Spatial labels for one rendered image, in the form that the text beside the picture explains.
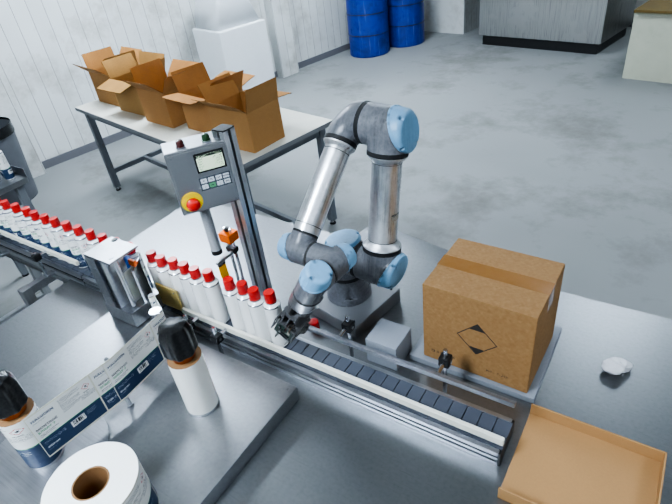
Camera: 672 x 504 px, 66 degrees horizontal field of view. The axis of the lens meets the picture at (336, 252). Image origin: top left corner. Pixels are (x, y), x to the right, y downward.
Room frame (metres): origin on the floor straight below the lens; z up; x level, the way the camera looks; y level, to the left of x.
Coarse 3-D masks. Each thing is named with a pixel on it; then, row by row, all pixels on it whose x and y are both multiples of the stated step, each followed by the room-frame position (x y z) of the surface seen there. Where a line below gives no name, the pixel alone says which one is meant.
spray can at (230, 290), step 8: (224, 280) 1.24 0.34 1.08; (232, 280) 1.24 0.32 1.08; (224, 288) 1.24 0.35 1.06; (232, 288) 1.23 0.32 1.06; (224, 296) 1.23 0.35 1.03; (232, 296) 1.22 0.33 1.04; (232, 304) 1.22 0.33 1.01; (232, 312) 1.22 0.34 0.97; (240, 312) 1.23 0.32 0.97; (232, 320) 1.23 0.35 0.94; (240, 320) 1.22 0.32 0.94; (240, 328) 1.22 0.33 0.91
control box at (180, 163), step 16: (160, 144) 1.38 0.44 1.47; (192, 144) 1.34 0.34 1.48; (208, 144) 1.34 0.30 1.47; (224, 144) 1.34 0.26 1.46; (176, 160) 1.30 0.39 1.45; (192, 160) 1.31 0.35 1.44; (176, 176) 1.30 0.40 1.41; (192, 176) 1.31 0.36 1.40; (176, 192) 1.30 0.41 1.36; (192, 192) 1.30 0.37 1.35; (208, 192) 1.32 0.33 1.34; (224, 192) 1.33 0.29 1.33; (208, 208) 1.32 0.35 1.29
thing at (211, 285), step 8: (208, 272) 1.29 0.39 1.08; (208, 280) 1.29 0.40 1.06; (216, 280) 1.30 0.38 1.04; (208, 288) 1.28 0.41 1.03; (216, 288) 1.29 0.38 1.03; (208, 296) 1.28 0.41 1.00; (216, 296) 1.28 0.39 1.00; (216, 304) 1.28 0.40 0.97; (224, 304) 1.29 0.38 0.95; (216, 312) 1.28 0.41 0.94; (224, 312) 1.29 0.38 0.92; (224, 320) 1.28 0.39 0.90
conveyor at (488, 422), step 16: (272, 352) 1.12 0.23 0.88; (304, 352) 1.10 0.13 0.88; (320, 352) 1.10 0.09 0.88; (336, 368) 1.02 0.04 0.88; (352, 368) 1.02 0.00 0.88; (368, 368) 1.01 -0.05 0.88; (352, 384) 0.96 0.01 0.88; (384, 384) 0.94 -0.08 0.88; (400, 384) 0.94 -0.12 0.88; (384, 400) 0.89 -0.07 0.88; (416, 400) 0.88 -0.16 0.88; (432, 400) 0.87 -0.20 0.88; (448, 400) 0.86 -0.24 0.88; (464, 416) 0.81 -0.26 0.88; (480, 416) 0.80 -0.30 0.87; (464, 432) 0.76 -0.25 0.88; (496, 432) 0.75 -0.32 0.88; (496, 448) 0.71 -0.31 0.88
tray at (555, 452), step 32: (544, 416) 0.80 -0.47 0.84; (544, 448) 0.72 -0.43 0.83; (576, 448) 0.71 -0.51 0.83; (608, 448) 0.70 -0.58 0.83; (640, 448) 0.67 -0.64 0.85; (512, 480) 0.65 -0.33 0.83; (544, 480) 0.64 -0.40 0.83; (576, 480) 0.63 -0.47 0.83; (608, 480) 0.62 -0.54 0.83; (640, 480) 0.61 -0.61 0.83
